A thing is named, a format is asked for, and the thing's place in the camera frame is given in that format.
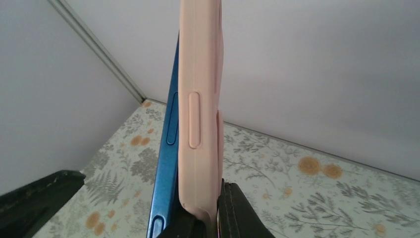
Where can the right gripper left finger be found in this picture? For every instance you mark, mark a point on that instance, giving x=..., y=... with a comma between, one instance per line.
x=25, y=210

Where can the blue phone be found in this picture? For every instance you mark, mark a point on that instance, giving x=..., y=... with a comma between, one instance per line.
x=165, y=201

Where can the pink phone case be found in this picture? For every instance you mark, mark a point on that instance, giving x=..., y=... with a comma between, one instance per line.
x=200, y=150

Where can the floral patterned table mat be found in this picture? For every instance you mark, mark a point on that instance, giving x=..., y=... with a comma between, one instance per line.
x=296, y=192

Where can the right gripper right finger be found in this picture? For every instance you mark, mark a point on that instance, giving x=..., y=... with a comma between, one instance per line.
x=237, y=218

